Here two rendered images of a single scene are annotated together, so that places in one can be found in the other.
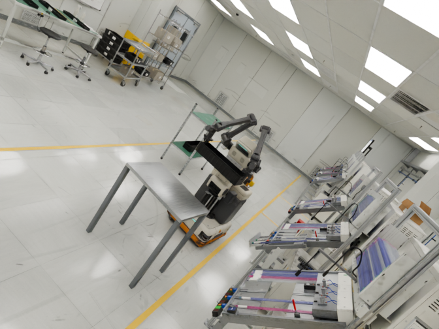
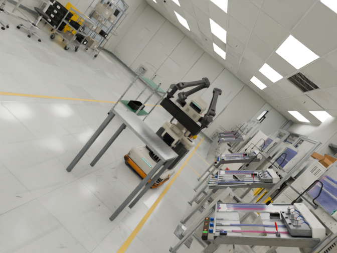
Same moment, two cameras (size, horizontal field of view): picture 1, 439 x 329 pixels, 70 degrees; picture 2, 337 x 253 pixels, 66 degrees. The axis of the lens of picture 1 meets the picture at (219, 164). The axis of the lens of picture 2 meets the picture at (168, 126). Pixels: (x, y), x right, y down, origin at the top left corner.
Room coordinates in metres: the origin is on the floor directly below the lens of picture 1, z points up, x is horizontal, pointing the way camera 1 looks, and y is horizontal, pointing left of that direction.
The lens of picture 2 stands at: (-0.04, 0.45, 1.45)
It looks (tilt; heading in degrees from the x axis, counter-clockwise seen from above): 10 degrees down; 352
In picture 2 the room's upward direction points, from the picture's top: 41 degrees clockwise
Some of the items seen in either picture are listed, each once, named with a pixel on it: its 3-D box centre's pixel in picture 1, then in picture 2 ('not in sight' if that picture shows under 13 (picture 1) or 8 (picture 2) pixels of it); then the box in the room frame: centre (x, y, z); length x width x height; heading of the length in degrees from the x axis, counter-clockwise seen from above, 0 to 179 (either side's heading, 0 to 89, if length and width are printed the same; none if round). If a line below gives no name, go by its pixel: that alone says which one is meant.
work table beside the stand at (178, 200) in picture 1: (146, 220); (123, 162); (2.44, 0.23, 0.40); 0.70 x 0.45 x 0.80; 69
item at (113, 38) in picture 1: (112, 49); (55, 16); (7.92, 4.00, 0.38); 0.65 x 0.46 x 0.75; 78
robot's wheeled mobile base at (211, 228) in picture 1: (200, 218); (151, 164); (3.59, -0.21, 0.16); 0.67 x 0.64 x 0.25; 159
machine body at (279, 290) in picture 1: (300, 294); (232, 227); (3.20, -1.62, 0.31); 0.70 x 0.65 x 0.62; 165
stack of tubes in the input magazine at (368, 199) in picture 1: (366, 211); (289, 159); (3.17, -1.49, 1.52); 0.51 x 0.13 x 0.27; 165
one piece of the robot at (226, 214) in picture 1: (223, 192); (171, 143); (3.67, -0.24, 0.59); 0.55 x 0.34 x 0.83; 69
